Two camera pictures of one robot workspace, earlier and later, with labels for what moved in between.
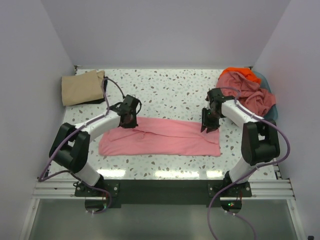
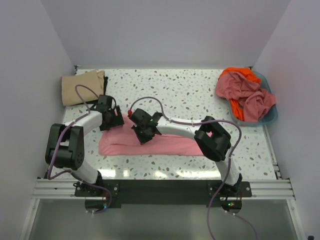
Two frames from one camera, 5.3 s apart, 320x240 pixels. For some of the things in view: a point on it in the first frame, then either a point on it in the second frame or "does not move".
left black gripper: (133, 124) -> (117, 119)
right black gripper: (210, 126) -> (142, 140)
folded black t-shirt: (105, 79) does not move
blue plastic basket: (272, 114) does not move
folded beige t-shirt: (82, 87) does not move
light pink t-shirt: (161, 136) does not move
